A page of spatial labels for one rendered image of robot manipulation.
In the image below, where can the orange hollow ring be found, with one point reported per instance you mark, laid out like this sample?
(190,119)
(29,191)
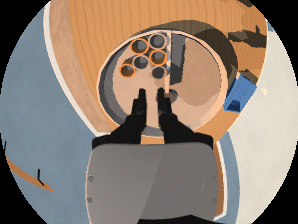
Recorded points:
(138,51)
(127,73)

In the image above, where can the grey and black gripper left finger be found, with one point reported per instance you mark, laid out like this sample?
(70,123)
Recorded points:
(130,131)

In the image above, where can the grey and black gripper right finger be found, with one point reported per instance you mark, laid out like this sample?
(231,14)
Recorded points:
(176,132)

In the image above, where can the blue crate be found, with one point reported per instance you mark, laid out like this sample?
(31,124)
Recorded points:
(238,100)

